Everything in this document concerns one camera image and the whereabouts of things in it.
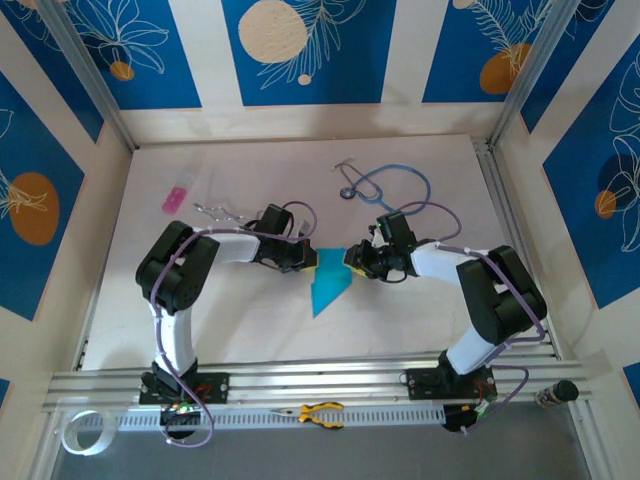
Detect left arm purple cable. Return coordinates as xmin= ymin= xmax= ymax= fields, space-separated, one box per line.
xmin=149 ymin=200 xmax=321 ymax=449

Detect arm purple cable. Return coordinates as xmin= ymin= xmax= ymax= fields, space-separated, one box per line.
xmin=387 ymin=201 xmax=546 ymax=437
xmin=149 ymin=200 xmax=321 ymax=449

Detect clear tape roll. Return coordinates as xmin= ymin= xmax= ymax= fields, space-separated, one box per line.
xmin=60 ymin=409 xmax=117 ymax=456

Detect aluminium mounting rail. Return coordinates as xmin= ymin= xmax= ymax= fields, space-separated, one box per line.
xmin=42 ymin=349 xmax=594 ymax=414

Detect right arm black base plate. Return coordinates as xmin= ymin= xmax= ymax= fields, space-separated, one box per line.
xmin=405 ymin=368 xmax=497 ymax=401

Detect blue cloth sheet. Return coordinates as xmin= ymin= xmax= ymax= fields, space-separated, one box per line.
xmin=308 ymin=247 xmax=354 ymax=320

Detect metal forceps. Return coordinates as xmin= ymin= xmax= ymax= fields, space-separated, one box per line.
xmin=193 ymin=201 xmax=261 ymax=226

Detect blue stethoscope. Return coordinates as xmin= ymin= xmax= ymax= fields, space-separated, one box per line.
xmin=329 ymin=155 xmax=432 ymax=217

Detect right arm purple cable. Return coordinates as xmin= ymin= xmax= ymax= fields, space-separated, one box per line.
xmin=387 ymin=201 xmax=546 ymax=437

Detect clear bottle with pink liquid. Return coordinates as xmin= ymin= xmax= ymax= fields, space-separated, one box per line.
xmin=162 ymin=167 xmax=200 ymax=216

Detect yellow black pliers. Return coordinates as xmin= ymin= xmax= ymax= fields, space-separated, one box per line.
xmin=269 ymin=401 xmax=346 ymax=430

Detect aluminium side rail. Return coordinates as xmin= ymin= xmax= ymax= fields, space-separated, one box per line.
xmin=73 ymin=284 xmax=104 ymax=372
xmin=472 ymin=137 xmax=561 ymax=359

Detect aluminium frame post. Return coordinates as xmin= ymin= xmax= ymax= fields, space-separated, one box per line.
xmin=488 ymin=0 xmax=585 ymax=147
xmin=37 ymin=0 xmax=139 ymax=151

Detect small dark capped bottle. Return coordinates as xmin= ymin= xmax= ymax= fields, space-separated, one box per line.
xmin=535 ymin=379 xmax=580 ymax=409

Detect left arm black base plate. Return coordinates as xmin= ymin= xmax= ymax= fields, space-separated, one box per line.
xmin=138 ymin=372 xmax=231 ymax=405

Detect white slotted cable duct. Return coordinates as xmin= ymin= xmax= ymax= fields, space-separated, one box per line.
xmin=117 ymin=403 xmax=446 ymax=430

